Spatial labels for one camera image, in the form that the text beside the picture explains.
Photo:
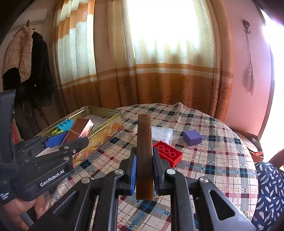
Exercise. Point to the gold metal tin box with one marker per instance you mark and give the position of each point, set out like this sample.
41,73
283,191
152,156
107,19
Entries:
106,123

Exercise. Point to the hanging wall tassel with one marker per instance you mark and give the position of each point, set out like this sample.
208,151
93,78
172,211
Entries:
248,76

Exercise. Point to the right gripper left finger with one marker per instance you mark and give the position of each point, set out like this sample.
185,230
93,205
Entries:
126,184

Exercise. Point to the cyan toy brick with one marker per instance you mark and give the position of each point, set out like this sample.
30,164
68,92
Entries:
65,125

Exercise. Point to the red toy brick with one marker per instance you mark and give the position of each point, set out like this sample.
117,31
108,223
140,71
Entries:
169,153

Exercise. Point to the hanging jackets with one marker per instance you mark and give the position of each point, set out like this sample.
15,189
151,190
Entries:
26,68

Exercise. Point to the plaid tablecloth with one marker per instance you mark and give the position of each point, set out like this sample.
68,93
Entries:
221,156

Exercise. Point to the brown wooden block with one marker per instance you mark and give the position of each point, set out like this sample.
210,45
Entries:
144,152

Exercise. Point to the purple cube block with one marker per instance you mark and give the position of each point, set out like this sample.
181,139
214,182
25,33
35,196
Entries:
192,137

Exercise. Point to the blue feather pattern cushion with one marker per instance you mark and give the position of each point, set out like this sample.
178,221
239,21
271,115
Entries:
269,206

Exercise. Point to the brown wicker chair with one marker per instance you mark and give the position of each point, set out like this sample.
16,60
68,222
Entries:
278,159

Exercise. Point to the copper metallic box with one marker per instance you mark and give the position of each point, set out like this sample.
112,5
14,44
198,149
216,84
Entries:
80,128

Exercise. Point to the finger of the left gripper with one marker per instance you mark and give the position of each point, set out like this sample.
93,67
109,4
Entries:
75,146
55,140

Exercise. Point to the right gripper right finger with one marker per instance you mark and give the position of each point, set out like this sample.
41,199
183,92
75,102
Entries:
164,183

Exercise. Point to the patterned red cushion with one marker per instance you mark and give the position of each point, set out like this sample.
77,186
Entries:
15,133

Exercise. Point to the orange cream curtain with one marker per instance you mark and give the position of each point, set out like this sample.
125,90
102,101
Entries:
120,53

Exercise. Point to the green soccer toy brick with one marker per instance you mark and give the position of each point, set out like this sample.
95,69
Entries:
56,131

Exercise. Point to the person left hand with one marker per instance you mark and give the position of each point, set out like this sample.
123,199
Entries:
16,207

